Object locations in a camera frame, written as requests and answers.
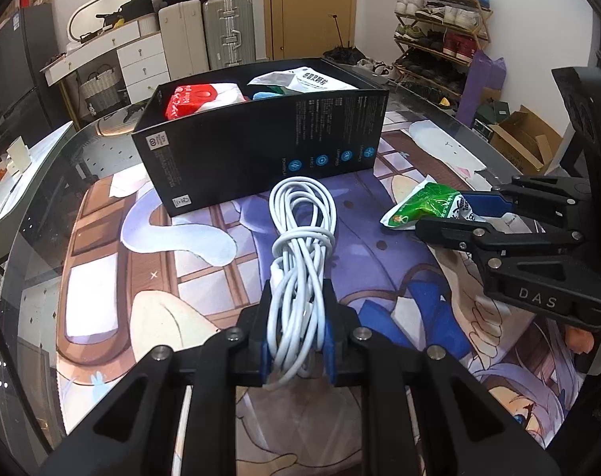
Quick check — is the black refrigerator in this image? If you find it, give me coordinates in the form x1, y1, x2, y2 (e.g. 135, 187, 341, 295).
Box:
0, 3, 69, 146

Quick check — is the beige suitcase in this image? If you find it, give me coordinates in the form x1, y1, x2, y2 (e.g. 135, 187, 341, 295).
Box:
158, 0, 209, 81

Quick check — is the purple bag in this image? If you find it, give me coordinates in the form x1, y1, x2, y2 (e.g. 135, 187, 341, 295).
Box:
456, 50, 507, 127

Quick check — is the pile of shoes on floor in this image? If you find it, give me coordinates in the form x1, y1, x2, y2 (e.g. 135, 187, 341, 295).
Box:
323, 46, 400, 81

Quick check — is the white cup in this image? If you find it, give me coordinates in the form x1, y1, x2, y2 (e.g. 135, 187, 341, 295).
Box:
7, 136, 31, 173

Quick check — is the silver suitcase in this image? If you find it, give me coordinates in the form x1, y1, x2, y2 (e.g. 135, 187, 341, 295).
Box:
202, 0, 256, 70

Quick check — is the anime printed desk mat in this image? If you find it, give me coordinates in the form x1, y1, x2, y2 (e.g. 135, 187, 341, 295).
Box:
54, 118, 590, 476

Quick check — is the green white mask pack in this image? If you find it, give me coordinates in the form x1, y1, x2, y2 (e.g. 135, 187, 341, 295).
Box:
380, 176, 483, 230

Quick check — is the oval vanity mirror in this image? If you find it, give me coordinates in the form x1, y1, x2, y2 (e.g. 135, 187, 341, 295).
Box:
66, 0, 131, 42

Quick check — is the black cardboard box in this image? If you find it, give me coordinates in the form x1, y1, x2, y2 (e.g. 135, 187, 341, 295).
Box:
133, 58, 389, 217

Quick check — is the wooden shoe rack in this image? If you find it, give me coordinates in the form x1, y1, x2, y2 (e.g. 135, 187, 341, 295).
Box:
393, 0, 492, 109

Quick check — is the yellow wooden door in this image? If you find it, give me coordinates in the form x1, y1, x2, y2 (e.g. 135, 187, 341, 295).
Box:
263, 0, 356, 60

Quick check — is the woven laundry basket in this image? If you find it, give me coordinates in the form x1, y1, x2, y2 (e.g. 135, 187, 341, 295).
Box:
79, 65, 121, 116

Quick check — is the white coffee table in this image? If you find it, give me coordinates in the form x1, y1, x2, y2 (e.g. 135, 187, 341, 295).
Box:
0, 121, 77, 259

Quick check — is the open cardboard box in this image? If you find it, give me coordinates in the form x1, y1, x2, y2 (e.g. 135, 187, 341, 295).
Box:
490, 106, 562, 175

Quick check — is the person's right hand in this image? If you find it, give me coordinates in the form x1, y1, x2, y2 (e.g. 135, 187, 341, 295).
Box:
564, 324, 594, 355

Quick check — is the red white balloon pack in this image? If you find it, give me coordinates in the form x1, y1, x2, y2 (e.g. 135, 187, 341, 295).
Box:
165, 83, 246, 121

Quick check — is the white cable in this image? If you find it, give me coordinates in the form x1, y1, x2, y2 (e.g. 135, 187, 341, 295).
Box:
266, 175, 339, 390

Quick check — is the white vanity desk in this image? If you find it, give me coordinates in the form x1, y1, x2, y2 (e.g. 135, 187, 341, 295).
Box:
42, 14, 169, 127

